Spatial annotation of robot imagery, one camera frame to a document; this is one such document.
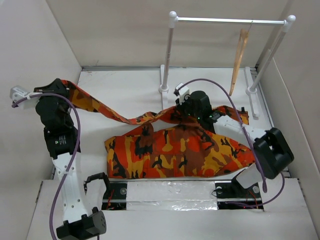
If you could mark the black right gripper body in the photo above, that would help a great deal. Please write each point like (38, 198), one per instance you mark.
(186, 109)

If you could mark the wooden clothes hanger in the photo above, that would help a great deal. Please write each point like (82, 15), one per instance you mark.
(241, 46)

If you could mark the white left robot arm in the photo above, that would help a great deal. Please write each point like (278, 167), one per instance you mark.
(72, 217)

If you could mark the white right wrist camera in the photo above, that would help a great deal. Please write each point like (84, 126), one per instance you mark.
(182, 93)

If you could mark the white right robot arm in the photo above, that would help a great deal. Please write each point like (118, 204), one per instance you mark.
(269, 146)

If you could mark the orange camouflage trousers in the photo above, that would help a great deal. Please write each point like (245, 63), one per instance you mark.
(164, 145)

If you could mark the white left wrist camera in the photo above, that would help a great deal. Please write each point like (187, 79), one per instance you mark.
(22, 98)

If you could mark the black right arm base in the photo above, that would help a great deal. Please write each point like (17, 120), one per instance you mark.
(236, 199)

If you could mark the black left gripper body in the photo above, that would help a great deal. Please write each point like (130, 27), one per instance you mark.
(64, 92)

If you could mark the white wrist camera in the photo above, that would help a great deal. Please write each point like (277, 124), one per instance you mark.
(182, 93)
(22, 98)

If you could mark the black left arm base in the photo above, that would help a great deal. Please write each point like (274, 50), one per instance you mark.
(116, 198)

